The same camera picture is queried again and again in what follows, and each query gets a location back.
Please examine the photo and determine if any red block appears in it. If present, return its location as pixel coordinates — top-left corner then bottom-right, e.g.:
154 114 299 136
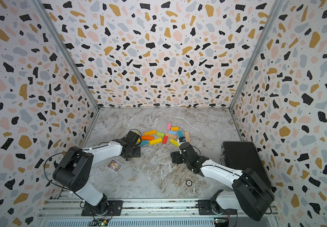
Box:
163 135 169 144

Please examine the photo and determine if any small amber block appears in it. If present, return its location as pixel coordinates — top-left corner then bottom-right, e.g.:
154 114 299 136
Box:
170 127 180 131

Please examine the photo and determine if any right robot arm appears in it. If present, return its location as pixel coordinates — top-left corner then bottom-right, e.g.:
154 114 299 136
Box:
170 141 275 221

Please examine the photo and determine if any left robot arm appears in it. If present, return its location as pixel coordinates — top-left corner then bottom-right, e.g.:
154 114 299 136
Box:
52 131 143 208

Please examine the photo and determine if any teal short block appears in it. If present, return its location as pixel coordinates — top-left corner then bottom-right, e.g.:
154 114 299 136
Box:
140 140 150 147

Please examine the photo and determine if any beige wooden block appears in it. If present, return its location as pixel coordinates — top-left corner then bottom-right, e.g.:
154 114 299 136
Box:
184 132 191 142

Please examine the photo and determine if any lime yellow block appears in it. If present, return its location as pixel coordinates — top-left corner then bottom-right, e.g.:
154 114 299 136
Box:
170 139 180 147

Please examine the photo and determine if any amber orange block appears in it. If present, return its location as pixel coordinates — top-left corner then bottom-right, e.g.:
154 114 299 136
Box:
144 130 157 136

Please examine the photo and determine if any tan wooden block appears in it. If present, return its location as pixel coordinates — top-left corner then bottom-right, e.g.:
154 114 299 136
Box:
165 132 177 140

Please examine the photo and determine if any colourful card box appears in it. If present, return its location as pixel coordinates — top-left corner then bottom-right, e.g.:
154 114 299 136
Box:
106 159 124 173

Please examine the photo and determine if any light blue block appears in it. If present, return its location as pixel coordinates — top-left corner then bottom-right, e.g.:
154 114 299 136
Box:
168 130 177 135

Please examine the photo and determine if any poker chip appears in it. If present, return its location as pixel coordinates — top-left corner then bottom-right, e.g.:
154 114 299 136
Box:
186 180 192 187

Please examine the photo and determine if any green block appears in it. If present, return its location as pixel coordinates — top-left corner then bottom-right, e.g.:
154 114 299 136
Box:
156 132 165 138

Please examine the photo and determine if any pink block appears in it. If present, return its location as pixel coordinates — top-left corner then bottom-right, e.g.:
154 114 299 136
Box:
166 123 172 131

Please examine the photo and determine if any black case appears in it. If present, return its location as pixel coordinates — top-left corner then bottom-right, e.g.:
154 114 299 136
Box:
220 141 271 189

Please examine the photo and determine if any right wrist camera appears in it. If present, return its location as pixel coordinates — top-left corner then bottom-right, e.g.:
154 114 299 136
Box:
179 137 187 151

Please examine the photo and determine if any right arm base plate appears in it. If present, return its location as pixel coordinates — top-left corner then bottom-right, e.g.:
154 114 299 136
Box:
195 200 237 215

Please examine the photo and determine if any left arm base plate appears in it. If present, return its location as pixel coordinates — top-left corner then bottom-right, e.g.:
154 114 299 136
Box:
81 200 123 218

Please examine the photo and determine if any aluminium rail frame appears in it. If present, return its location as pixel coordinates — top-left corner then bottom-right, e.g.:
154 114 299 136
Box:
37 198 282 227

